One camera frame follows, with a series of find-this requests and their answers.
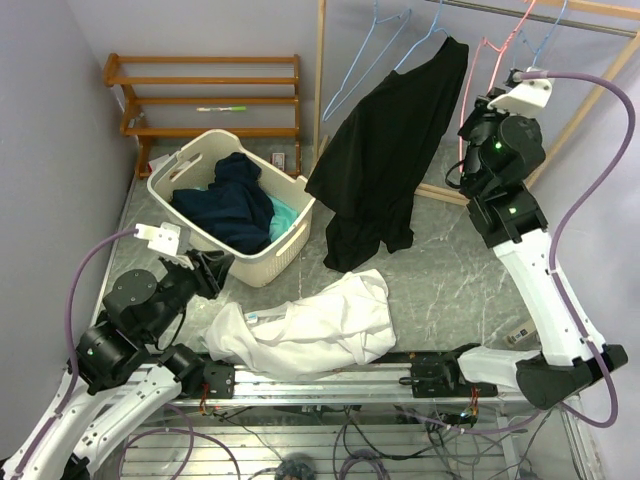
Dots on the teal garment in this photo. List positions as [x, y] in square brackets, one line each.
[245, 219]

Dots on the aluminium mounting rail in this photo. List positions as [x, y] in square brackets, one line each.
[320, 382]

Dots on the white laundry basket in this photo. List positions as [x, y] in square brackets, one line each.
[192, 166]

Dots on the white label tag device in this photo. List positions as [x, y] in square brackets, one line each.
[520, 334]

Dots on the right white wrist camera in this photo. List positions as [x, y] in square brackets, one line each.
[525, 98]

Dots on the white paper scrap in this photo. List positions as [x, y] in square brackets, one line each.
[156, 163]

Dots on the black t shirt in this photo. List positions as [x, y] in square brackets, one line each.
[371, 168]

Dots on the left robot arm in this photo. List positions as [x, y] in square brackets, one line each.
[114, 383]

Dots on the small red white box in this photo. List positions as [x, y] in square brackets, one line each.
[278, 159]

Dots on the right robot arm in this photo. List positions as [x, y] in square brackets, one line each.
[504, 146]

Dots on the green white pen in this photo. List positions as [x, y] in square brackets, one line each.
[221, 109]

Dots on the blue hanger holding black shirt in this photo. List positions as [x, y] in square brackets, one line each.
[433, 28]

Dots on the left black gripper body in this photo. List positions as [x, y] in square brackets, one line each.
[183, 283]

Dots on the blue hanger far left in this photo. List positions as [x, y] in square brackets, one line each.
[353, 78]

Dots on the brown wooden shoe rack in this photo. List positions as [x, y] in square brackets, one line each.
[134, 124]

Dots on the navy blue garment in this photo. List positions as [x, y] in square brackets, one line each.
[236, 168]

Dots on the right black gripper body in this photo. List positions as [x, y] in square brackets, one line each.
[481, 123]

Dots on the white t shirt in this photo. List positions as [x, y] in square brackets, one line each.
[347, 323]

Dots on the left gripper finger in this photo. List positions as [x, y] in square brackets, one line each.
[219, 265]
[211, 255]

